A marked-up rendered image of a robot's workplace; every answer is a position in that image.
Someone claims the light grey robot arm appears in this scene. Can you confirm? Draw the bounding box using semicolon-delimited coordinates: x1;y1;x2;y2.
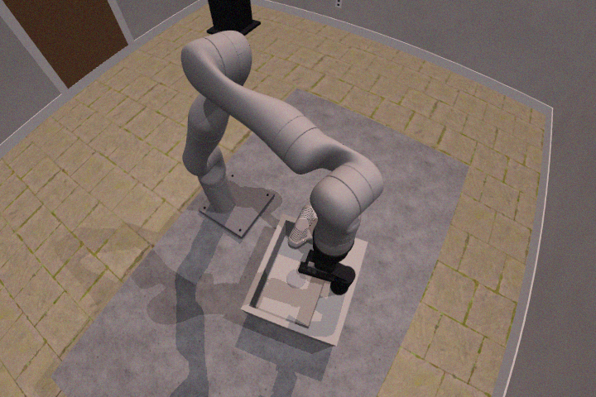
181;31;383;245

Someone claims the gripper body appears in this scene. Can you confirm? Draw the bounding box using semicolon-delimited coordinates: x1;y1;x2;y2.
288;204;356;273

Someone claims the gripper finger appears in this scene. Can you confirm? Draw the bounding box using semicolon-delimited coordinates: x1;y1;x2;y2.
307;261;327;274

